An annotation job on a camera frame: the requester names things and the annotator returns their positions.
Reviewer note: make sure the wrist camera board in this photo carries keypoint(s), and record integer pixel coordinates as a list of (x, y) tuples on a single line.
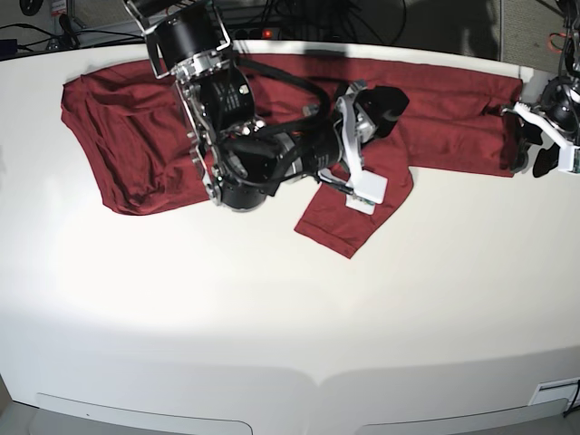
[(368, 191), (569, 160)]

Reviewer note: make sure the black power strip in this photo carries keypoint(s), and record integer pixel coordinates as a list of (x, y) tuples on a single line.
[(256, 33)]

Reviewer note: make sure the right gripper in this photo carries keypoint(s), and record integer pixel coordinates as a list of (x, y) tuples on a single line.
[(360, 116)]

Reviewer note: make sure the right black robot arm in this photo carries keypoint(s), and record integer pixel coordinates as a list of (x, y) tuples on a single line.
[(241, 160)]

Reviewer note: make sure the red long-sleeve T-shirt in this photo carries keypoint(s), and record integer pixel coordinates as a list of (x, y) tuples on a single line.
[(129, 126)]

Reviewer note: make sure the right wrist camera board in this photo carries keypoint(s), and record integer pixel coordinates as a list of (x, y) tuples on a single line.
[(368, 191)]

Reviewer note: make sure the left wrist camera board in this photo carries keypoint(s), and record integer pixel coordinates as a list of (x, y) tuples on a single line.
[(569, 160)]

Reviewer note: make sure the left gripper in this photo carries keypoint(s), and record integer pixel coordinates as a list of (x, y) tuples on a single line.
[(560, 104)]

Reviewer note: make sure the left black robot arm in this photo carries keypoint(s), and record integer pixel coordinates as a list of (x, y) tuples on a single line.
[(568, 64)]

